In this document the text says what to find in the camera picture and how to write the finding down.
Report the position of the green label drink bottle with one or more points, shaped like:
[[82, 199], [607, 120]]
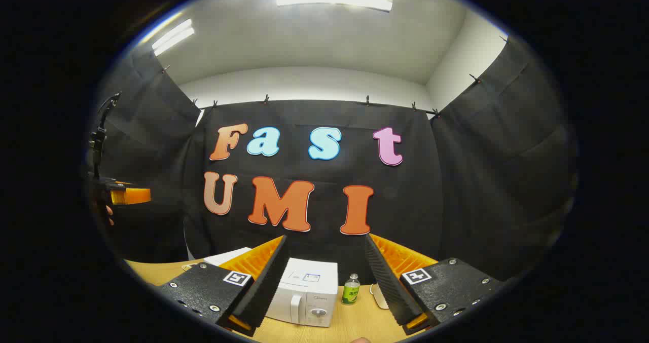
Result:
[[351, 291]]

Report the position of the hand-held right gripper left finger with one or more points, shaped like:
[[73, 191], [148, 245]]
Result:
[[271, 282]]

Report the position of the narrow ceiling light strip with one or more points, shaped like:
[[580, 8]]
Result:
[[173, 36]]

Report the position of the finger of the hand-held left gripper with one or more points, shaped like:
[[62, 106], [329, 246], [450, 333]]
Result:
[[134, 196]]

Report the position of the white microwave oven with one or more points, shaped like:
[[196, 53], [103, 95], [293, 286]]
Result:
[[309, 292]]

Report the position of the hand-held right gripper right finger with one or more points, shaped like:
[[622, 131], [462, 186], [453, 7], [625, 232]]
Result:
[[388, 282]]

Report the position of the white flat board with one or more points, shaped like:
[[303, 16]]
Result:
[[228, 256]]

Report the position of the white toaster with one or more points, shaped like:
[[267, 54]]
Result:
[[378, 296]]

